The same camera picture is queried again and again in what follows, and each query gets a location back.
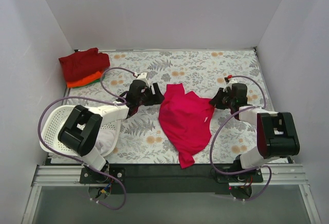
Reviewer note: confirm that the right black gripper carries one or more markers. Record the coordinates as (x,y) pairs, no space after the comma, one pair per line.
(221,100)

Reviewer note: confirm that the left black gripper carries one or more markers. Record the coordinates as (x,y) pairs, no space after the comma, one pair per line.
(150,94)

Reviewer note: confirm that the pink t shirt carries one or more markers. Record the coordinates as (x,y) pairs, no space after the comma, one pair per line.
(185,119)

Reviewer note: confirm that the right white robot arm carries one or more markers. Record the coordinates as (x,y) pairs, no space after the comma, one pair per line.
(276,132)

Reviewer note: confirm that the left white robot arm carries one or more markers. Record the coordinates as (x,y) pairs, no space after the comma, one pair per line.
(81,128)

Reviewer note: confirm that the green folded shirt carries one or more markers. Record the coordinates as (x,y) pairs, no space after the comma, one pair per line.
(96,77)

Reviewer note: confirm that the orange folded shirt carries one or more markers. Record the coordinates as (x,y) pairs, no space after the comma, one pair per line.
(79,83)

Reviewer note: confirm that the white garment in basket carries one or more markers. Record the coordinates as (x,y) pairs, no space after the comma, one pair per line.
(105,141)

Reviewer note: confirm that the dark red folded shirt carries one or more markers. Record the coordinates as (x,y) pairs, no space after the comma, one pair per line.
(83,63)

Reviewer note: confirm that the white plastic laundry basket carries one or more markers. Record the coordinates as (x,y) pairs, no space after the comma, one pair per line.
(55,122)

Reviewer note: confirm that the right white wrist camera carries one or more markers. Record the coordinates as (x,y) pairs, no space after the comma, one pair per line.
(229,80)

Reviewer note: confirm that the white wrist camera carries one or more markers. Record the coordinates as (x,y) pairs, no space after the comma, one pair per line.
(229,80)
(142,76)

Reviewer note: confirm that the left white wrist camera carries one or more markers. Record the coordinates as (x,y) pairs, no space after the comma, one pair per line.
(142,76)

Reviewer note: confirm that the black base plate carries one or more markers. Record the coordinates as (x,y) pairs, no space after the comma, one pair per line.
(171,178)

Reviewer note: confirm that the aluminium frame rail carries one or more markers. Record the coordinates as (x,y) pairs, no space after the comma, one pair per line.
(68,175)

